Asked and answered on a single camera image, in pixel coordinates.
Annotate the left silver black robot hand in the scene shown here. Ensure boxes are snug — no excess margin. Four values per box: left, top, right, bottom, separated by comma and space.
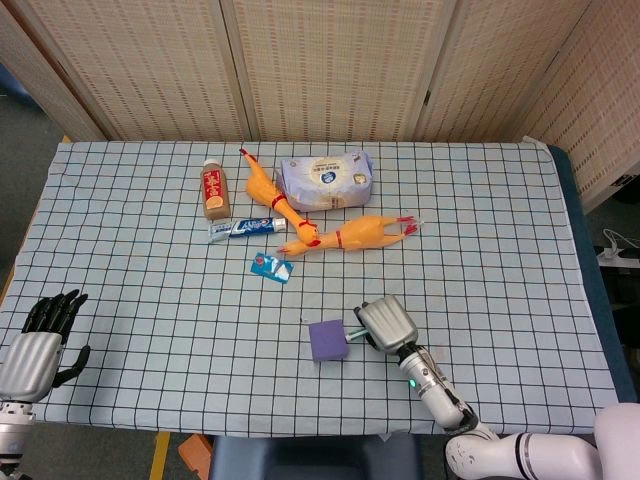
0, 288, 92, 405

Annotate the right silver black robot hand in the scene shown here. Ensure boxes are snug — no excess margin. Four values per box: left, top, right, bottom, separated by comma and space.
353, 294, 420, 354

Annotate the purple foam cube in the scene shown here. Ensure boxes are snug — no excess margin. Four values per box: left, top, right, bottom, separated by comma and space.
308, 319, 350, 362

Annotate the yellow rubber chicken toy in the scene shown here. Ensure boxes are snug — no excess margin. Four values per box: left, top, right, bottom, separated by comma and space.
238, 147, 321, 247
276, 214, 421, 257

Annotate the small blue card packet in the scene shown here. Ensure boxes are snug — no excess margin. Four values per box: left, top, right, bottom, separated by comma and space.
250, 251, 296, 284

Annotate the checked white tablecloth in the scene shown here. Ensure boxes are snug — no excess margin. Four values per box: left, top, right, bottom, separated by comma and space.
0, 139, 619, 436

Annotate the lavender white soft package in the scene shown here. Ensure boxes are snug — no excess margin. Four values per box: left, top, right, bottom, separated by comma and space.
278, 152, 375, 211

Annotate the dark blue padded base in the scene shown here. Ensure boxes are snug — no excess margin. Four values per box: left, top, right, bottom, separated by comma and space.
209, 432, 424, 480

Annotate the blue white toothpaste tube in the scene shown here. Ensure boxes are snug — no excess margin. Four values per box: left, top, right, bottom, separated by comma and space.
208, 216, 289, 245

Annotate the orange box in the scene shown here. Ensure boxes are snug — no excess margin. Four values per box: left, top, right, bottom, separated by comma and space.
178, 433, 214, 480

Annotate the blue padded table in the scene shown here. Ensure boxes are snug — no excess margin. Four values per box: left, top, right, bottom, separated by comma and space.
547, 144, 639, 404

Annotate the brown drink bottle red label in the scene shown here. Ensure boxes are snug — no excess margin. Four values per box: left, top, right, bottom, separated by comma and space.
200, 158, 232, 221

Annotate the white power strip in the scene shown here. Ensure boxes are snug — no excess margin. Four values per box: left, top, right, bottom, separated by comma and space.
597, 247, 640, 267

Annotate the woven folding screen panel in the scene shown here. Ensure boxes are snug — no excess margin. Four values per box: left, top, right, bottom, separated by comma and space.
0, 0, 106, 141
9, 0, 256, 141
219, 0, 456, 141
414, 0, 596, 144
524, 0, 640, 211

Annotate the white power cable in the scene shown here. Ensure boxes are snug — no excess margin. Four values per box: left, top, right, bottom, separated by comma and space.
602, 228, 640, 252

